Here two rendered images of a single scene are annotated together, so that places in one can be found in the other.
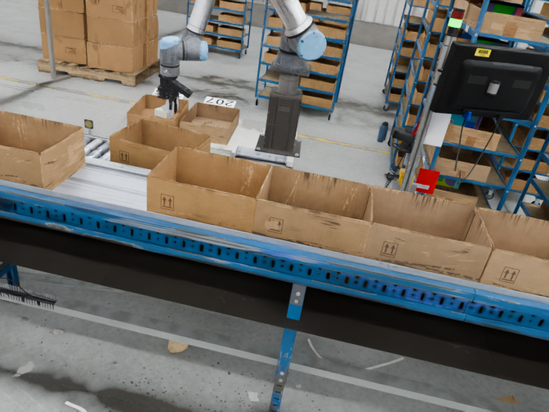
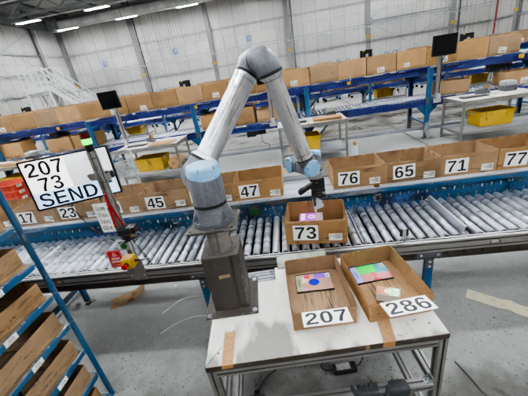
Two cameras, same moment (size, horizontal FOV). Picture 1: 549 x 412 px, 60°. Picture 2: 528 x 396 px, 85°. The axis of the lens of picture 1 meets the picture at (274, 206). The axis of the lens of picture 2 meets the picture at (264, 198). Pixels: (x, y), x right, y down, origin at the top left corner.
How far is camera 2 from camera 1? 3.82 m
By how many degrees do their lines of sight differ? 127
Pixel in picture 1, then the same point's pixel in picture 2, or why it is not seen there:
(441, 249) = (170, 184)
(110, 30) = not seen: outside the picture
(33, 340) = not seen: hidden behind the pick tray
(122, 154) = (332, 208)
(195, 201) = (261, 174)
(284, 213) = (226, 175)
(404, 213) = (170, 200)
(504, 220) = (126, 199)
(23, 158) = (335, 161)
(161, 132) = (328, 226)
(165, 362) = not seen: hidden behind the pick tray
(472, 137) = (14, 291)
